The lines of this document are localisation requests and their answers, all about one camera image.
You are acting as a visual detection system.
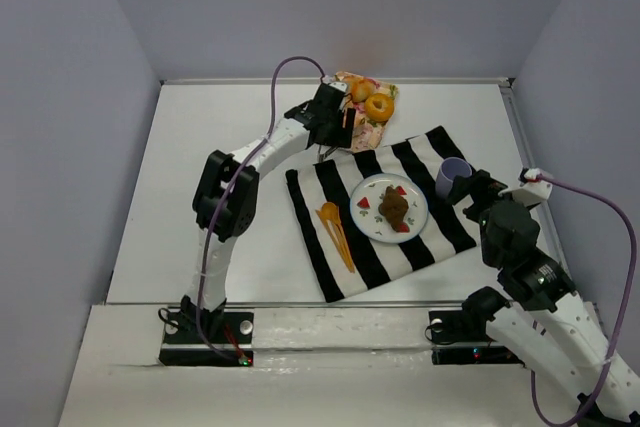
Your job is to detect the orange plastic fork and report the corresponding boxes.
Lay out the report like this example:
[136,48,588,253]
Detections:
[316,210,355,273]

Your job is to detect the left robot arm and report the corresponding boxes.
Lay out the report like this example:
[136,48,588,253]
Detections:
[180,81,355,345]

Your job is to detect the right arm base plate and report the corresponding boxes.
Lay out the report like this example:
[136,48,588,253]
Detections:
[424,310,523,366]

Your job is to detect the brown chocolate croissant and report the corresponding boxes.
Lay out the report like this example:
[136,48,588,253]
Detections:
[378,186,409,233]

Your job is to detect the floral rectangular tray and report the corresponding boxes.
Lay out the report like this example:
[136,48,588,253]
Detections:
[334,71,399,153]

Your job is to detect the orange plastic knife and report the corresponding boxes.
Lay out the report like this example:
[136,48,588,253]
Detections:
[331,220,355,274]

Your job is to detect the black white striped cloth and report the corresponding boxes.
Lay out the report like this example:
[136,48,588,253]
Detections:
[285,126,479,303]

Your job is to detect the lilac plastic cup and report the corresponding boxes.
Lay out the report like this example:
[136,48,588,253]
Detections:
[435,157,473,199]

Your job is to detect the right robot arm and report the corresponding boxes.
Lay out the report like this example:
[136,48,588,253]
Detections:
[446,168,639,426]

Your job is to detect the orange plastic spoon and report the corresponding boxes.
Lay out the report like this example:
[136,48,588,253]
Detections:
[321,202,342,226]

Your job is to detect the watermelon pattern plate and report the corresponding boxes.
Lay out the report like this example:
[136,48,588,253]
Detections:
[349,174,429,244]

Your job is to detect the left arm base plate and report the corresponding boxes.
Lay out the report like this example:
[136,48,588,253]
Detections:
[158,307,254,368]

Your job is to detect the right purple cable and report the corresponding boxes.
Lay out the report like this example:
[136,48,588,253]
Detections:
[534,174,637,427]

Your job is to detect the large striped bread roll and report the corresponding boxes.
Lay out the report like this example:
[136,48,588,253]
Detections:
[343,76,377,103]

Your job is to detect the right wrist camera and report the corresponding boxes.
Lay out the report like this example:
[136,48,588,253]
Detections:
[499,167,552,209]

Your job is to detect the orange bagel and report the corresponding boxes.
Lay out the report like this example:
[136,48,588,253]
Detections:
[364,93,395,122]

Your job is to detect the metal serving tongs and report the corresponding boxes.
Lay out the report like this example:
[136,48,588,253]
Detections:
[317,145,339,163]

